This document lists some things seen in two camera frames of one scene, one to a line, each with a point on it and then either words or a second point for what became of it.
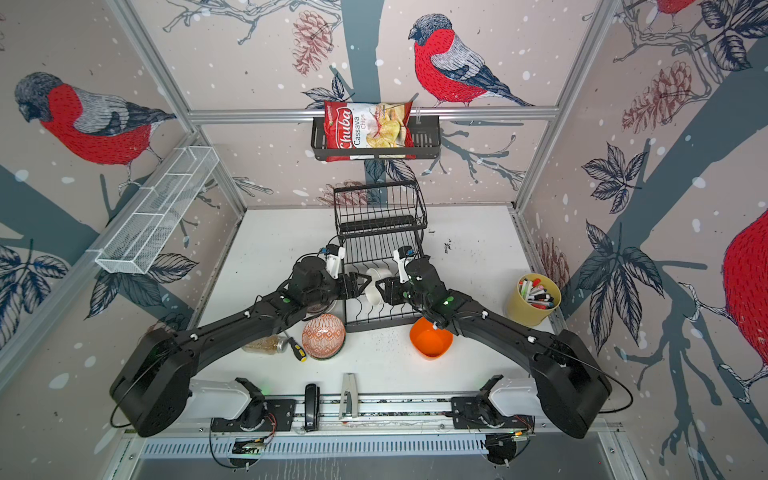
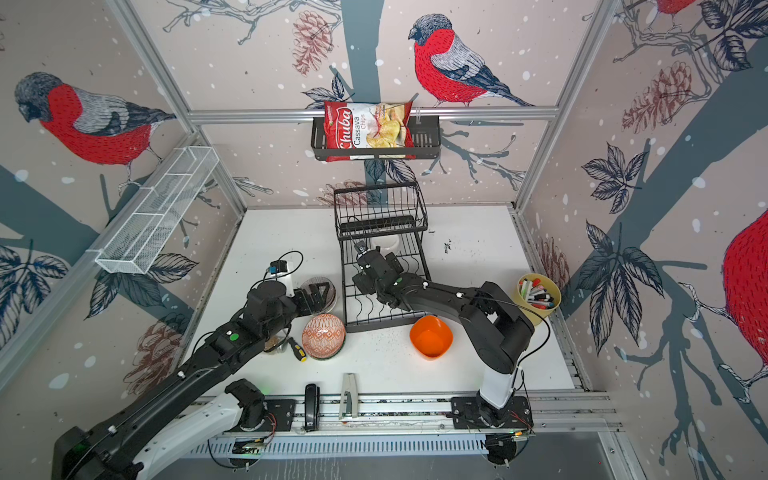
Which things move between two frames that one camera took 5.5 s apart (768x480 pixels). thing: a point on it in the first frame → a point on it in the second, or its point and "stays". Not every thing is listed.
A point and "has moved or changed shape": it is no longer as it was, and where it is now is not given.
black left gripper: x=354 y=290 → x=308 y=306
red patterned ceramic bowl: x=323 y=336 stays
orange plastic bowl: x=428 y=341 stays
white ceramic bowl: x=372 y=291 has moved or changed shape
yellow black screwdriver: x=298 y=350 stays
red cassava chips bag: x=368 y=130 stays
